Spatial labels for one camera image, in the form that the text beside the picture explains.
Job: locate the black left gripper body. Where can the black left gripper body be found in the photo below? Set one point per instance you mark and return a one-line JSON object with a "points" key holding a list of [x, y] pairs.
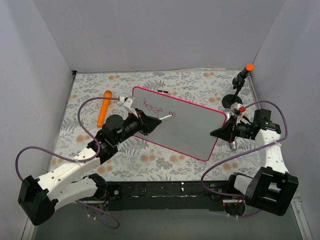
{"points": [[141, 122]]}

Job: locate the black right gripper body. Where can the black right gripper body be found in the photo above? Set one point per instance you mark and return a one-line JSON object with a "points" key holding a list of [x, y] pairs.
{"points": [[231, 130]]}

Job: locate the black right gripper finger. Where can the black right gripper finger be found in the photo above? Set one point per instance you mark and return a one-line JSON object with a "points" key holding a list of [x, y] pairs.
{"points": [[228, 137], [227, 127]]}

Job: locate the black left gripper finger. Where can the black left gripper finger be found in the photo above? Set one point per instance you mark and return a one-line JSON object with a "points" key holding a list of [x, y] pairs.
{"points": [[149, 126], [143, 117]]}

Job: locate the red whiteboard marker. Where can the red whiteboard marker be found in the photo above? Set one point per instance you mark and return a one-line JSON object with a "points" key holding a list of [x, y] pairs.
{"points": [[166, 117]]}

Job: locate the pink framed whiteboard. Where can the pink framed whiteboard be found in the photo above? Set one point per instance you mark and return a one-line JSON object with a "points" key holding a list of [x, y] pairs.
{"points": [[188, 131]]}

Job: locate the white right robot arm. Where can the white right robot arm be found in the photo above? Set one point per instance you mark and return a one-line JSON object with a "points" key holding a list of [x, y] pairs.
{"points": [[272, 188]]}

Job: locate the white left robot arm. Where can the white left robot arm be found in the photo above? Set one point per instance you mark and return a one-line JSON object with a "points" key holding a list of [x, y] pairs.
{"points": [[40, 197]]}

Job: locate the silver microphone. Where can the silver microphone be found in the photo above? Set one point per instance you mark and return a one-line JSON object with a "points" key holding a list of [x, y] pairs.
{"points": [[233, 145]]}

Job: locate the floral patterned mat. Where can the floral patterned mat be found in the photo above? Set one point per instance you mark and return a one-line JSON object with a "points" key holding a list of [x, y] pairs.
{"points": [[139, 160]]}

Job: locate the black microphone stand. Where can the black microphone stand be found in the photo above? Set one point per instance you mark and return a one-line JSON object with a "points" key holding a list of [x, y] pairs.
{"points": [[229, 99]]}

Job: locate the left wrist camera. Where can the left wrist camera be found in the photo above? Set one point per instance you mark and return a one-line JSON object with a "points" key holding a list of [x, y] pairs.
{"points": [[128, 104]]}

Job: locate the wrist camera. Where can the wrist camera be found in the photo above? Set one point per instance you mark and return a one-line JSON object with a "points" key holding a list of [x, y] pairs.
{"points": [[128, 104], [237, 109]]}

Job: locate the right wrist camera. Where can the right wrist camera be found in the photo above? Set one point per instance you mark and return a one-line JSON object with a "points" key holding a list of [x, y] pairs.
{"points": [[237, 109]]}

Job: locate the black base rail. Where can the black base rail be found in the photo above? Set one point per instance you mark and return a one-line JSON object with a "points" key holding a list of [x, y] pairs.
{"points": [[169, 195]]}

